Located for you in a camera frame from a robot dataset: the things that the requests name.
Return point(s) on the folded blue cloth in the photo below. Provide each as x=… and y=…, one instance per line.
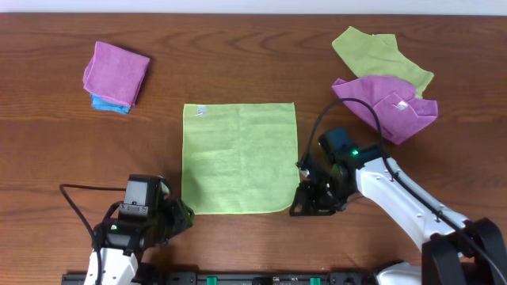
x=99, y=104

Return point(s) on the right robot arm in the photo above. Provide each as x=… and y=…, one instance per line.
x=454, y=249

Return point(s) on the light green cloth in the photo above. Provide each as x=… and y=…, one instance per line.
x=239, y=159

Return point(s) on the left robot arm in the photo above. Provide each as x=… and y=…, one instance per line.
x=114, y=266

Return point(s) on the crumpled purple cloth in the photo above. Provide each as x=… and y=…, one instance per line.
x=401, y=114

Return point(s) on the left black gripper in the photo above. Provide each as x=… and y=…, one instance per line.
x=177, y=214

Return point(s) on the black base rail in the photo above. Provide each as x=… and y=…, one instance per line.
x=334, y=278

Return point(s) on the folded purple cloth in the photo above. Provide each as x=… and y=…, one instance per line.
x=114, y=74

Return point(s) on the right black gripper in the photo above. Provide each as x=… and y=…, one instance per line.
x=317, y=191

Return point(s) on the olive green cloth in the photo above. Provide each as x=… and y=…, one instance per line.
x=378, y=54

